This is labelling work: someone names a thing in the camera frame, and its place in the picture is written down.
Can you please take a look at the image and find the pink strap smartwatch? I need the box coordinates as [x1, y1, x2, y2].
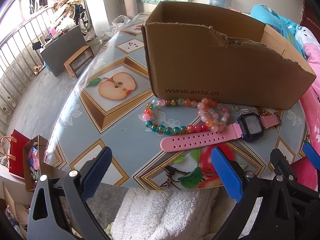
[160, 113, 281, 153]

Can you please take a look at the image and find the small silver hair clip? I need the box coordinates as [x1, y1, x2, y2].
[240, 108, 248, 114]

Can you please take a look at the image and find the pink orange bead bracelet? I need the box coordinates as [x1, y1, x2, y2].
[183, 97, 230, 133]

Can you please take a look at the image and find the colourful glass bead bracelet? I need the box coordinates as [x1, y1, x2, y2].
[142, 97, 208, 136]

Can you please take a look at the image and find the red paper bag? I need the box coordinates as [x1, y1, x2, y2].
[1, 130, 30, 179]

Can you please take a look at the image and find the brown paper bag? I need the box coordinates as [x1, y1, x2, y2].
[23, 135, 53, 192]

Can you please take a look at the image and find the white fluffy towel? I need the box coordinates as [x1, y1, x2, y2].
[110, 187, 236, 239]

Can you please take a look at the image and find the fruit pattern tablecloth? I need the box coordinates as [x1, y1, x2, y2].
[45, 14, 308, 190]

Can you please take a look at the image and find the pink floral blanket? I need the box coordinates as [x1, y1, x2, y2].
[290, 24, 320, 190]

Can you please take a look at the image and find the small wooden stool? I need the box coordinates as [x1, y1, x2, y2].
[64, 45, 94, 78]

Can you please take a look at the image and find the brown cardboard box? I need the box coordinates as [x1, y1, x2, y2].
[141, 2, 316, 109]

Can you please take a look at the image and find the blue patterned quilt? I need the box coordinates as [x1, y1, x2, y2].
[251, 4, 305, 57]

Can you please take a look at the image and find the metal balcony railing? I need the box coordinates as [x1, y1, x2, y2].
[1, 6, 53, 135]

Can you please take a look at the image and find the dark grey cabinet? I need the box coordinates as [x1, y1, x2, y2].
[40, 25, 86, 77]

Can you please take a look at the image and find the bicycle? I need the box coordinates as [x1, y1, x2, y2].
[74, 4, 91, 35]

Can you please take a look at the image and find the white plastic bag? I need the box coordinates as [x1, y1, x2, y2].
[101, 15, 130, 37]

